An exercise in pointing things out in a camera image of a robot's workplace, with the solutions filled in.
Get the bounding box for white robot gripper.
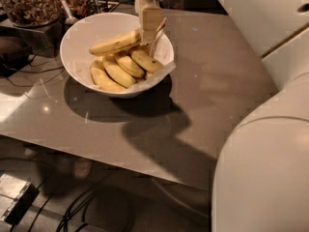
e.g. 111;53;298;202
134;0;163;44

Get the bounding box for metal scoop with white handle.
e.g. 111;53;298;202
60;0;78;25

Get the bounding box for grey stand under jar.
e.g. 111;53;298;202
0;19;63;58

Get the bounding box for glass jar of nuts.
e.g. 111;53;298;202
0;0;60;28

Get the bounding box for dark round object at left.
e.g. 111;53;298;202
0;36;33;77

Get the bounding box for white ceramic bowl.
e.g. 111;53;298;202
59;12;175;100

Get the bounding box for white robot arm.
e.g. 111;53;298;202
211;0;309;232

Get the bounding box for thin black cable on table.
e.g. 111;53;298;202
0;45;67;89

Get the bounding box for black cables on floor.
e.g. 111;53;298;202
9;174;136;232

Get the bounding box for grey metal box on floor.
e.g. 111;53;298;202
0;174;38;225

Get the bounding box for yellow banana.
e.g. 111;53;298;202
90;59;125;93
89;29;141;56
102;55;136;88
114;51;145;78
129;46;163;73

